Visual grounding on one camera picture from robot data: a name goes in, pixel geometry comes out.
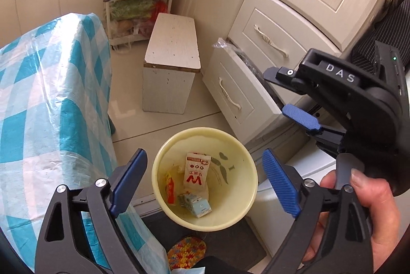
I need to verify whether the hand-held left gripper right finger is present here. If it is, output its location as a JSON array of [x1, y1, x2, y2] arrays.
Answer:
[[262, 148, 374, 274]]

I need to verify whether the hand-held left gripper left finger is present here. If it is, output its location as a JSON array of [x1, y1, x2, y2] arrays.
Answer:
[[35, 148, 148, 274]]

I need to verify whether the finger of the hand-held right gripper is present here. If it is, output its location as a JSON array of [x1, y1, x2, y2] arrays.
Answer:
[[263, 67, 303, 92], [282, 104, 348, 153]]

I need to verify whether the pale yellow plastic bin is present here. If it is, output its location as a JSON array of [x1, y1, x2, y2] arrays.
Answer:
[[151, 127, 259, 231]]

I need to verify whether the white carton with red print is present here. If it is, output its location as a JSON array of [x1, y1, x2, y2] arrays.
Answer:
[[183, 151, 212, 187]]

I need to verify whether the grey-blue milk carton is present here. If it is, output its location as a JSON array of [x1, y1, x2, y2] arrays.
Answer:
[[178, 192, 213, 218]]

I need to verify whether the person's right hand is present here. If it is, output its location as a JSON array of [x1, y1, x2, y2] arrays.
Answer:
[[303, 168, 402, 266]]

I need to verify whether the white drawer with plastic bags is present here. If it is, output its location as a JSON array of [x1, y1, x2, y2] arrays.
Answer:
[[202, 37, 283, 135]]

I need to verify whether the clear plastic bag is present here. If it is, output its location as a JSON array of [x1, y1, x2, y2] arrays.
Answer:
[[211, 37, 232, 51]]

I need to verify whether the dark floor mat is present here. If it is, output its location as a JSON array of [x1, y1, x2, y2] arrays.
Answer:
[[141, 215, 267, 274]]

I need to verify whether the colourful knitted slipper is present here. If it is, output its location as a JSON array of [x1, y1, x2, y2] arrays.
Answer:
[[167, 236, 208, 272]]

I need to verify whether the white wooden stool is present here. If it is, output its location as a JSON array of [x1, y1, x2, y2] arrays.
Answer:
[[142, 13, 202, 115]]

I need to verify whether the blue checkered tablecloth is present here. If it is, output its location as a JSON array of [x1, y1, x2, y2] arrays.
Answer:
[[0, 13, 170, 274]]

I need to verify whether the red plastic bag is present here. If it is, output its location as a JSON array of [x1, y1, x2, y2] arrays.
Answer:
[[150, 0, 169, 23]]

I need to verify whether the bag of green vegetables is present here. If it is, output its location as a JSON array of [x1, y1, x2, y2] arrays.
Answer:
[[110, 0, 155, 21]]

